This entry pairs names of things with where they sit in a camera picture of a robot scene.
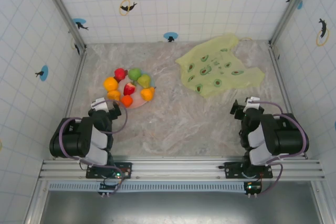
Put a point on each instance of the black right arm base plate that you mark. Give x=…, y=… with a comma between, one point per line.
x=231, y=169

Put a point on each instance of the red apple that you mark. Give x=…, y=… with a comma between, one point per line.
x=120, y=74

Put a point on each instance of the red-orange tangerine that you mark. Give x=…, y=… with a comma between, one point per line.
x=127, y=100

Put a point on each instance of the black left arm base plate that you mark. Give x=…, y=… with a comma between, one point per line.
x=126, y=167

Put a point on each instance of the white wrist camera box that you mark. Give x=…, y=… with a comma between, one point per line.
x=254, y=103
x=101, y=104

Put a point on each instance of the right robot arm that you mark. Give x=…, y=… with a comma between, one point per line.
x=286, y=137

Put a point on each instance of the yellow-orange fruit with stem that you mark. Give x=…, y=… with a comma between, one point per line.
x=147, y=94

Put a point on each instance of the red strawberry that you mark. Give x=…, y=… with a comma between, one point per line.
x=129, y=89

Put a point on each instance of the green pear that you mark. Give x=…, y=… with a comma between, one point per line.
x=144, y=80

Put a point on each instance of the aluminium frame post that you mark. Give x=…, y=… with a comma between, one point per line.
x=63, y=9
x=291, y=6

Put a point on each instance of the large orange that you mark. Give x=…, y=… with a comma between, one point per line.
x=110, y=83

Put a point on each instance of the small controller board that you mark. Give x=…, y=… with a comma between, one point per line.
x=109, y=186
x=252, y=187

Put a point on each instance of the grey metal panel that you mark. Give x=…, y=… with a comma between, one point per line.
x=183, y=208

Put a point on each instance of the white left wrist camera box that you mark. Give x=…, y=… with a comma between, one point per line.
x=101, y=104

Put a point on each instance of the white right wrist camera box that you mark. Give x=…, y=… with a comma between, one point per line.
x=254, y=103

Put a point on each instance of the green apple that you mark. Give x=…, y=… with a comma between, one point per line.
x=134, y=74

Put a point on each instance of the yellow-green avocado print plastic bag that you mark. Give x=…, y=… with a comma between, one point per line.
x=218, y=64

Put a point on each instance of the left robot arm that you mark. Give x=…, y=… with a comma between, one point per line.
x=71, y=137

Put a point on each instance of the small yellow-orange citrus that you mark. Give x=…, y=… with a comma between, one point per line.
x=114, y=95

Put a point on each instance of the aluminium side rail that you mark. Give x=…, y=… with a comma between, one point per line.
x=282, y=85
x=74, y=87

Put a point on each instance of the pale round plate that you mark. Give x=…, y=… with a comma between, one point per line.
x=137, y=101

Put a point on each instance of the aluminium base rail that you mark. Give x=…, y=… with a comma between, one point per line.
x=170, y=169

